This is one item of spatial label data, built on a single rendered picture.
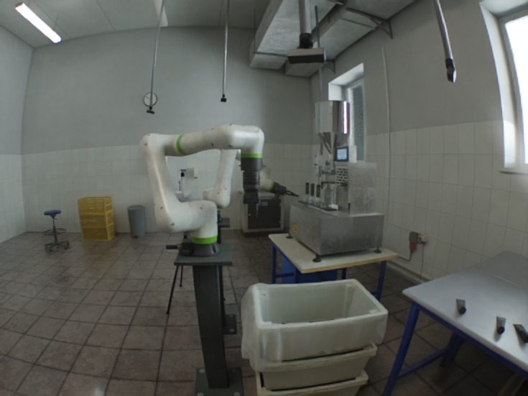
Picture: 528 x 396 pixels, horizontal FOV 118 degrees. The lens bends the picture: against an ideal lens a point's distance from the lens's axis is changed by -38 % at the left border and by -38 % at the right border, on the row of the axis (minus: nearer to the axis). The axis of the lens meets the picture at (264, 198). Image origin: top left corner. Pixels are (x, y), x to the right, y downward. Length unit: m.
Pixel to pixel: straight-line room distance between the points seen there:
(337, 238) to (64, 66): 6.44
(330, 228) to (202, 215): 0.79
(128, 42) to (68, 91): 1.71
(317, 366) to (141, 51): 5.95
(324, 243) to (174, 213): 0.91
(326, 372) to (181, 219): 1.02
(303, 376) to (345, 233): 0.88
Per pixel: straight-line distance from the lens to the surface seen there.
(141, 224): 5.18
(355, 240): 1.69
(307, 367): 1.29
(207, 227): 1.15
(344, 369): 1.43
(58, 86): 6.63
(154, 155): 1.23
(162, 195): 1.12
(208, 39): 5.96
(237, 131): 1.00
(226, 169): 1.70
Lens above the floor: 1.33
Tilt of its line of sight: 7 degrees down
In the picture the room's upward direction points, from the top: straight up
